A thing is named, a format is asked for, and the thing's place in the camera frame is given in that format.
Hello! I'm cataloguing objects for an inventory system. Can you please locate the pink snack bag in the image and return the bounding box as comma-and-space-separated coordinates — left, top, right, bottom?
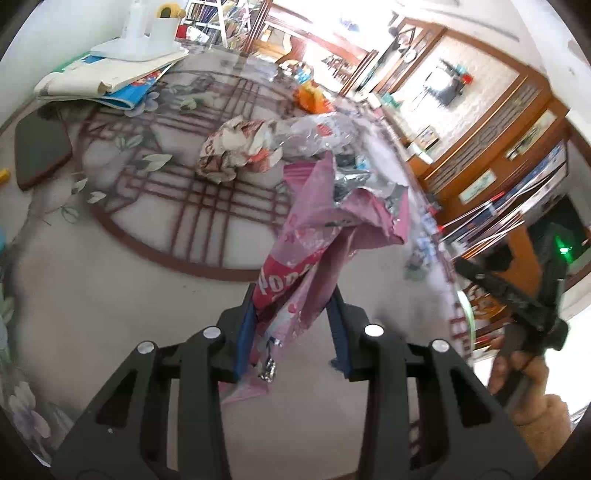
222, 153, 409, 403

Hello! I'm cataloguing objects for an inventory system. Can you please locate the orange snack bag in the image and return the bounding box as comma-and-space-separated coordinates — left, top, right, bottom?
294, 81, 335, 114

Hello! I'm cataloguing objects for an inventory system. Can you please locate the person's right hand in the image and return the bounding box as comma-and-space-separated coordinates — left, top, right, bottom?
488, 351, 572, 470

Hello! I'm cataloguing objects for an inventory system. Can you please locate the clear plastic bottle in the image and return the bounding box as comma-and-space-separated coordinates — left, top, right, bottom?
271, 112, 359, 158

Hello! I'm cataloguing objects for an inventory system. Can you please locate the yellow small object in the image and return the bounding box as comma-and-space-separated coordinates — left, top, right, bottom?
0, 169, 11, 184

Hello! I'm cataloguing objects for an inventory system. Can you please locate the crumpled printed paper ball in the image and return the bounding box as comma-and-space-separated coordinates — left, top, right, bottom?
195, 116, 283, 184

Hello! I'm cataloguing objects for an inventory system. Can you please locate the stack of newspapers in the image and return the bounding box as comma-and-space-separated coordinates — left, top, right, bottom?
34, 48, 188, 111

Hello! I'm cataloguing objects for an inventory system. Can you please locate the white desk lamp base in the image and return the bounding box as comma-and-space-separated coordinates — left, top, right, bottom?
90, 1, 186, 62

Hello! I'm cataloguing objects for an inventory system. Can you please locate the white bookshelf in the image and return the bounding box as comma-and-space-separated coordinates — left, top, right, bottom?
181, 0, 263, 50

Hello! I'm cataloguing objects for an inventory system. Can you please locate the wall mounted television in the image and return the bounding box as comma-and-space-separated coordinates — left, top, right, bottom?
424, 59, 474, 107

